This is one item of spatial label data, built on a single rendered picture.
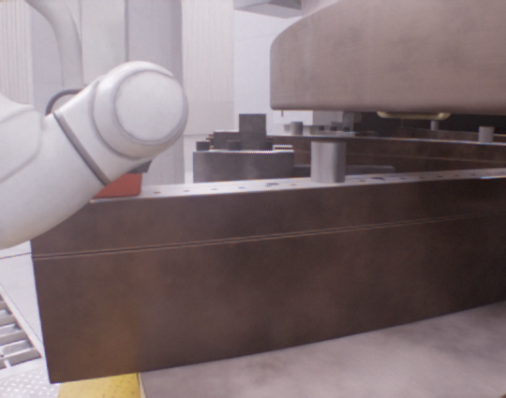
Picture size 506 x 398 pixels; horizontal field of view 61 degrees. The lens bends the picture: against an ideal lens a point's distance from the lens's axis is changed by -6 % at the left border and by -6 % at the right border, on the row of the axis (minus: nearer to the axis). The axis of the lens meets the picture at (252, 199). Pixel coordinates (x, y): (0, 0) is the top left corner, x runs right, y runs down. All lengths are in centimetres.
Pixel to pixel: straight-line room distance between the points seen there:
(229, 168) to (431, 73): 125
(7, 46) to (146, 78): 1402
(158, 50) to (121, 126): 380
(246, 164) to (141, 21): 248
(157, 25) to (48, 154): 381
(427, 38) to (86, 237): 74
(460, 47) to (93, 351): 90
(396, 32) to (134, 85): 64
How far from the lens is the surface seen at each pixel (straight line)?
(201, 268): 94
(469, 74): 84
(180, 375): 100
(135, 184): 89
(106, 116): 45
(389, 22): 100
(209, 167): 198
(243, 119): 207
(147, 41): 419
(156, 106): 44
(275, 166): 196
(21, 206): 50
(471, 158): 283
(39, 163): 49
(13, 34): 1453
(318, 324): 110
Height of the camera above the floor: 85
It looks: 11 degrees down
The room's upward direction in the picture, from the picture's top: straight up
